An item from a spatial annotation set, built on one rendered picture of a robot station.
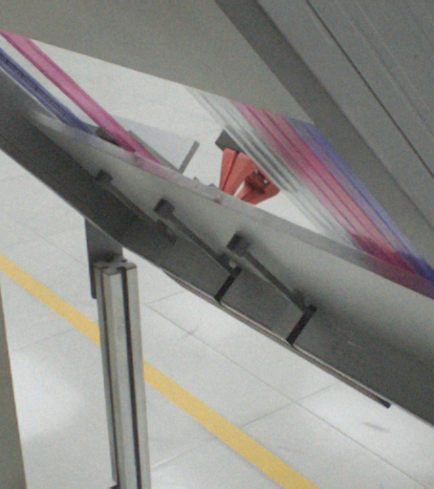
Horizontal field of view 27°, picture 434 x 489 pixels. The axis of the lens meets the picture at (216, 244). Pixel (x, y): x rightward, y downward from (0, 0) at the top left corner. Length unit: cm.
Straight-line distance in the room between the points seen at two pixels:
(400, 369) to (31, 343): 162
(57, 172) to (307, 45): 78
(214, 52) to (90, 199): 64
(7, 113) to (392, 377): 46
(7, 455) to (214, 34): 106
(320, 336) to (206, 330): 147
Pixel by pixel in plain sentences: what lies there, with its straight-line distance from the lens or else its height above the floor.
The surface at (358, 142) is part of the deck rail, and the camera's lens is 25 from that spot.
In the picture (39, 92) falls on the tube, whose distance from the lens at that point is 86.
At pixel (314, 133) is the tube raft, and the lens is 44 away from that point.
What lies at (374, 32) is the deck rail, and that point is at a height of 105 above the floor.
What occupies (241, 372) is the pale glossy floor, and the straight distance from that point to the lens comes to 210.
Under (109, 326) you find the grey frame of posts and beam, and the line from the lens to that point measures 112.
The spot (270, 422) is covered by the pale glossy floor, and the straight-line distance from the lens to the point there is 194.
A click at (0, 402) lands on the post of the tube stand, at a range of 132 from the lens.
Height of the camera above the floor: 109
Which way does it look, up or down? 23 degrees down
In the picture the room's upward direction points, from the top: 2 degrees counter-clockwise
